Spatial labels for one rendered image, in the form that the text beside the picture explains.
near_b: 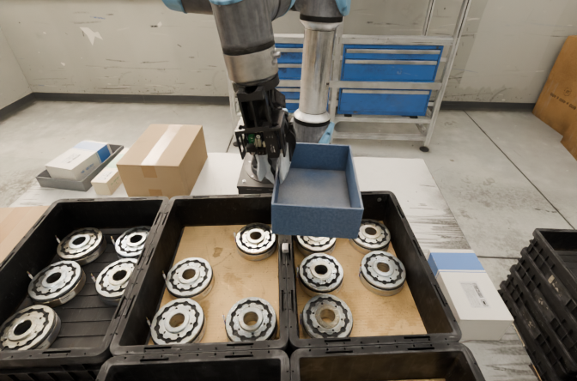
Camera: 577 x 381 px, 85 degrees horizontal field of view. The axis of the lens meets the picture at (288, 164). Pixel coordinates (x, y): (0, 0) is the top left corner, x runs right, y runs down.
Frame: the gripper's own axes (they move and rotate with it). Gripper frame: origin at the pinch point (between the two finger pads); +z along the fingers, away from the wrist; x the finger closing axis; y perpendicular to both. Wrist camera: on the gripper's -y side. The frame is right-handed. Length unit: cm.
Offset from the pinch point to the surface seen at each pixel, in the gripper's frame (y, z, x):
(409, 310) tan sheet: 7.8, 32.5, 24.9
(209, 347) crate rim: 23.6, 17.4, -11.3
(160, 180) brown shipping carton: -36, 26, -51
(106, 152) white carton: -56, 24, -84
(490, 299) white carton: 1, 39, 45
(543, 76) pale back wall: -288, 106, 224
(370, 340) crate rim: 20.0, 21.0, 15.2
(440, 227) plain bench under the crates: -31, 48, 44
